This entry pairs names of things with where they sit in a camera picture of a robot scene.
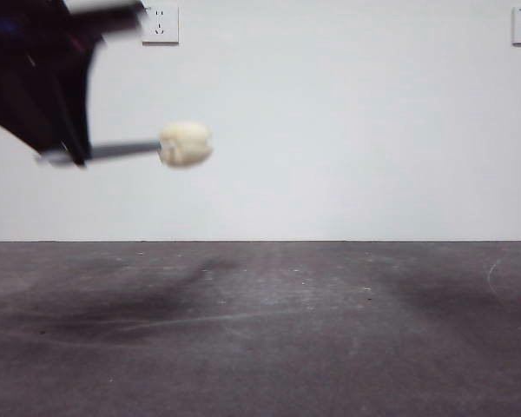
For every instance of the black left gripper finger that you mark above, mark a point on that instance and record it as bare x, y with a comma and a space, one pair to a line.
48, 108

